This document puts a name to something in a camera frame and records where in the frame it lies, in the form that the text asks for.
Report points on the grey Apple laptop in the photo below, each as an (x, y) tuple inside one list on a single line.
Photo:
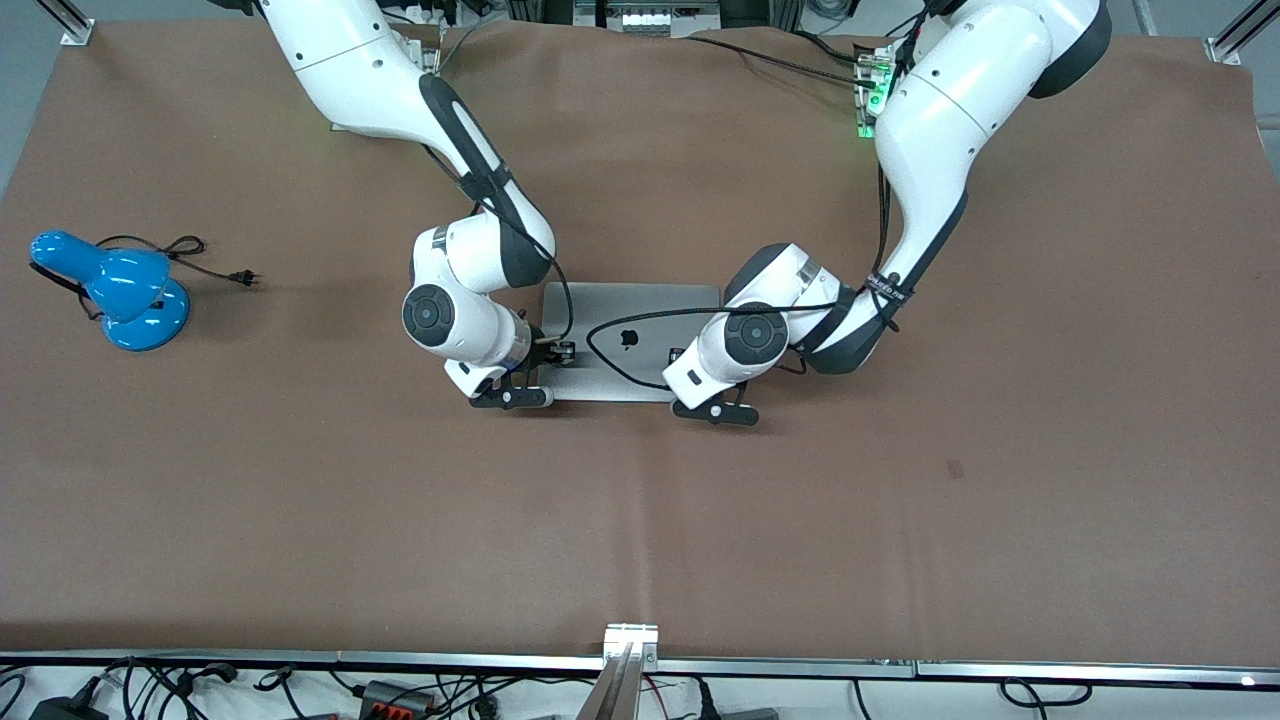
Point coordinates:
[(625, 305)]

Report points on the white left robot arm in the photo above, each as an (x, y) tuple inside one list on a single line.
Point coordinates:
[(950, 110)]

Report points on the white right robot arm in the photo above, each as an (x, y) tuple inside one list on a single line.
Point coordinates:
[(350, 60)]

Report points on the brown table mat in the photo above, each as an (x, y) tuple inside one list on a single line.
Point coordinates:
[(400, 500)]

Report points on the aluminium profile beam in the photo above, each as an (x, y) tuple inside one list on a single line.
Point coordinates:
[(625, 670)]

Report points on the white power strip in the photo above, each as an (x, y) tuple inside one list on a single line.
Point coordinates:
[(650, 15)]

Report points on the black box with orange levers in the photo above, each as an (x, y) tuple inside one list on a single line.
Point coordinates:
[(398, 697)]

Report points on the blue desk lamp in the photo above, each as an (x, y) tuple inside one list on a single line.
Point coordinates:
[(140, 305)]

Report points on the black power adapter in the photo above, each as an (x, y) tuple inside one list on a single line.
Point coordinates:
[(65, 708)]

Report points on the aluminium table edge rail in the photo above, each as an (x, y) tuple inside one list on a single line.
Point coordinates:
[(300, 658)]

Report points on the aluminium corner post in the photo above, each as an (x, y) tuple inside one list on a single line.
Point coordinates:
[(1240, 35), (72, 22)]

